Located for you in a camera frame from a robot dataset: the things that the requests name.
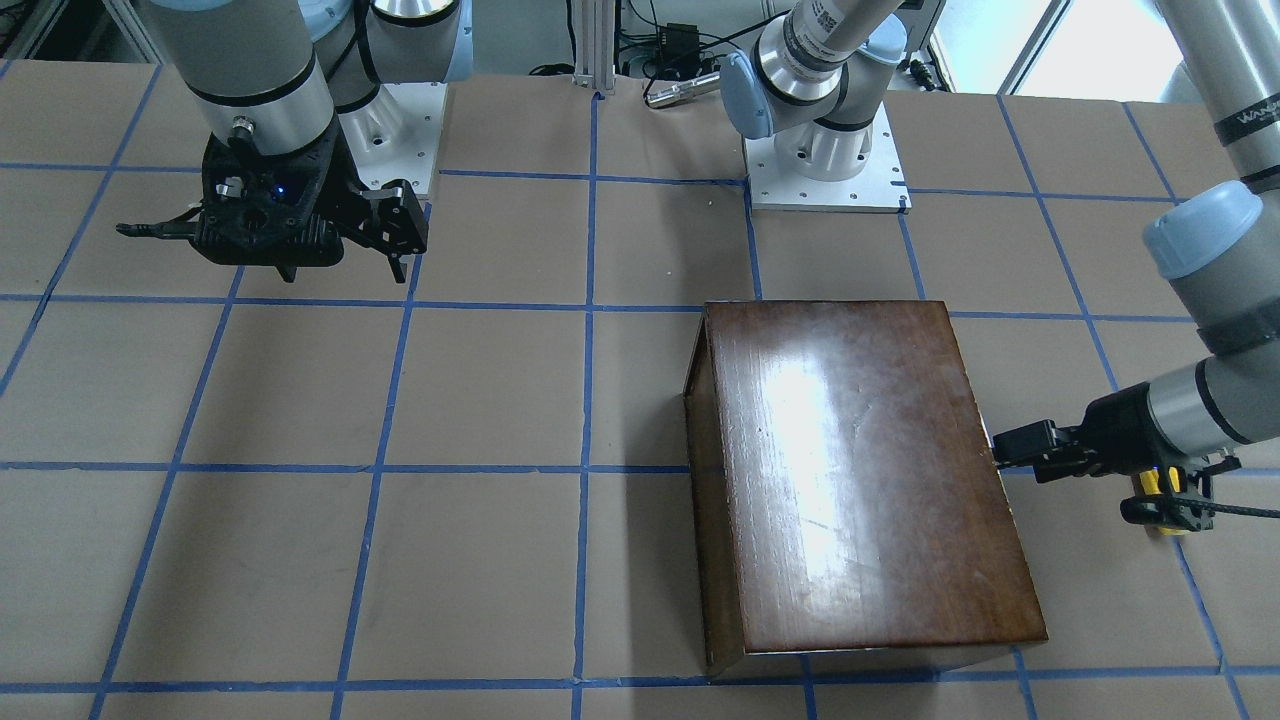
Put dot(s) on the black idle gripper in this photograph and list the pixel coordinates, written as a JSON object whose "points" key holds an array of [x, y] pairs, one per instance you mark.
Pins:
{"points": [[391, 217]]}

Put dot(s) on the black gripper at cabinet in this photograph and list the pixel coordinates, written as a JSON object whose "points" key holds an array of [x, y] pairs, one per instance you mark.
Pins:
{"points": [[1117, 422]]}

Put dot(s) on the silver robot arm at cabinet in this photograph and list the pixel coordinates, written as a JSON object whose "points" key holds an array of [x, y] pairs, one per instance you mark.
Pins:
{"points": [[822, 68]]}

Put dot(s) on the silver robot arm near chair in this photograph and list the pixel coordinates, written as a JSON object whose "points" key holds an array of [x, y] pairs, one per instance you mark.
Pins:
{"points": [[270, 76]]}

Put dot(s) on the dark wooden cabinet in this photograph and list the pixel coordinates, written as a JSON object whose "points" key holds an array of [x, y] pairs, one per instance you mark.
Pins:
{"points": [[846, 501]]}

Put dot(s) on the silver metal cylinder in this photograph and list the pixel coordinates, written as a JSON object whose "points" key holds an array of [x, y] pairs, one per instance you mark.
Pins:
{"points": [[683, 91]]}

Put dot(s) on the aluminium frame post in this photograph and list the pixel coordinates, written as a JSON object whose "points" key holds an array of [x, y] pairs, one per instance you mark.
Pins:
{"points": [[594, 39]]}

